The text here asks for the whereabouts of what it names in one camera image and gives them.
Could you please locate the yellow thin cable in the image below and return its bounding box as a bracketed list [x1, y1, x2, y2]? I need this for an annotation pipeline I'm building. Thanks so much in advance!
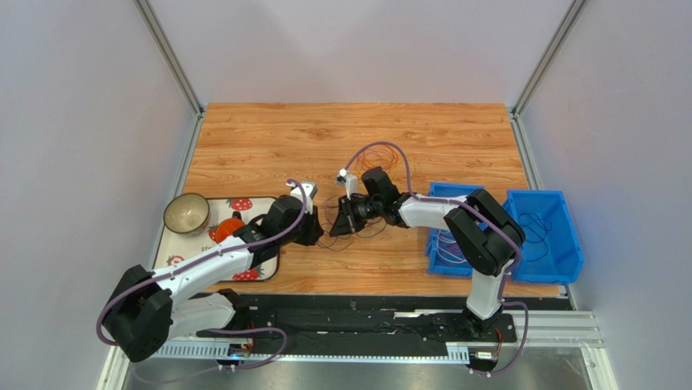
[389, 145, 412, 180]

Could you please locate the blue thin cable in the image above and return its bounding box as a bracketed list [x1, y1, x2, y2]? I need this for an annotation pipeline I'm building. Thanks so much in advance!
[516, 212, 556, 263]

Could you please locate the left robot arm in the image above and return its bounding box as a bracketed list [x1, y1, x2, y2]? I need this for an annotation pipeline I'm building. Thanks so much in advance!
[97, 195, 323, 363]

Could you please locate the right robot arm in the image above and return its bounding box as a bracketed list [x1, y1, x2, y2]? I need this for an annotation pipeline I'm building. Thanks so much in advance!
[329, 167, 525, 338]

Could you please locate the strawberry print tray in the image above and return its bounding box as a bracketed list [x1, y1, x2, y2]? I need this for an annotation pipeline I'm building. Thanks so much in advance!
[153, 197, 282, 284]

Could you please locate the orange plastic cup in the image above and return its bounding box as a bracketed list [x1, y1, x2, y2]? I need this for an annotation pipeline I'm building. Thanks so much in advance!
[214, 218, 245, 244]

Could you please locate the left blue plastic bin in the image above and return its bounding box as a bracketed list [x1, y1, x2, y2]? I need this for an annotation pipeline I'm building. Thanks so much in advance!
[425, 182, 482, 278]

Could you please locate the blue plastic bin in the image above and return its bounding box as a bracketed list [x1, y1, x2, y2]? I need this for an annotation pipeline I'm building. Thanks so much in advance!
[504, 189, 584, 285]
[425, 182, 482, 278]

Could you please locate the right blue plastic bin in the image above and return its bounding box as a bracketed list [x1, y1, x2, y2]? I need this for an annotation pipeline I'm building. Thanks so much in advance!
[504, 189, 584, 285]

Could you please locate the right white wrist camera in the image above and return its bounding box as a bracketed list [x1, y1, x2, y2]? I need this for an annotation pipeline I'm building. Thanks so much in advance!
[335, 168, 359, 199]

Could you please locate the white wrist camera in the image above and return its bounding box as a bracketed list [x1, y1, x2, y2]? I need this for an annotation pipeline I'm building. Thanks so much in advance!
[335, 168, 359, 199]
[287, 180, 318, 204]

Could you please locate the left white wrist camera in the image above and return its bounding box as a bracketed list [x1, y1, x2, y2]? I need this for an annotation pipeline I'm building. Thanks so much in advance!
[287, 180, 318, 204]

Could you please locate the orange thin cable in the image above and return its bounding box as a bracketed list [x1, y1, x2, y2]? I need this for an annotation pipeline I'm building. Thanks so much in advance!
[353, 141, 404, 174]

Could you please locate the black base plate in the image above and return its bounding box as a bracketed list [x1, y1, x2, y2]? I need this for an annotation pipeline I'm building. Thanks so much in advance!
[226, 293, 521, 357]

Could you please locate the aluminium frame rail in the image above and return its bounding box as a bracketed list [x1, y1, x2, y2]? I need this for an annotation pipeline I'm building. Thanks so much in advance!
[154, 301, 618, 389]

